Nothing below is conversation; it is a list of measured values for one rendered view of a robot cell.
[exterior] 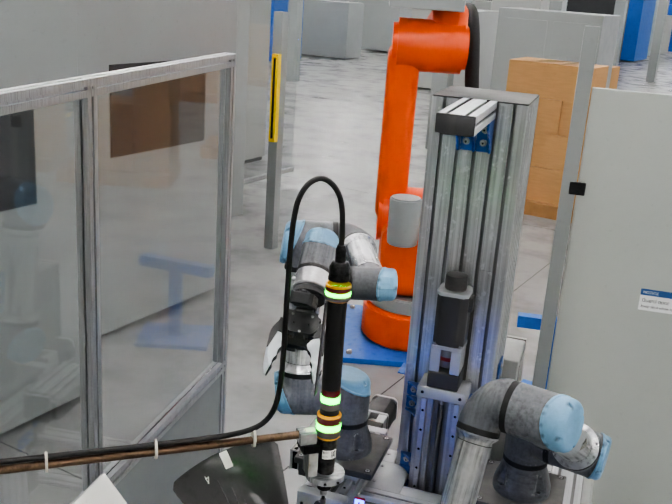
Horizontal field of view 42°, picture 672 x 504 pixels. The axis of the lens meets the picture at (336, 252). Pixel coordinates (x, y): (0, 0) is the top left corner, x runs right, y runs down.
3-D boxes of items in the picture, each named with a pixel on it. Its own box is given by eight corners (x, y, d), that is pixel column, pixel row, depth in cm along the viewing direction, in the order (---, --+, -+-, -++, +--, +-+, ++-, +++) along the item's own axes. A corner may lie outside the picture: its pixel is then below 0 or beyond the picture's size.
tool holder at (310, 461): (301, 491, 151) (304, 441, 148) (289, 469, 158) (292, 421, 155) (350, 484, 154) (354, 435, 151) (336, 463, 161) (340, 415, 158)
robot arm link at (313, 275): (331, 269, 180) (293, 262, 181) (328, 287, 178) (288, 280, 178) (330, 289, 187) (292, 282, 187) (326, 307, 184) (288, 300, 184)
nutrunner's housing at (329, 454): (317, 495, 155) (334, 248, 141) (310, 483, 158) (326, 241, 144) (337, 492, 156) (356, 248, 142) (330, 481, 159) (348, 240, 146)
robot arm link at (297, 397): (327, 423, 237) (339, 225, 227) (271, 421, 236) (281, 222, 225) (324, 406, 249) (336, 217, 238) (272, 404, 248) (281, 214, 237)
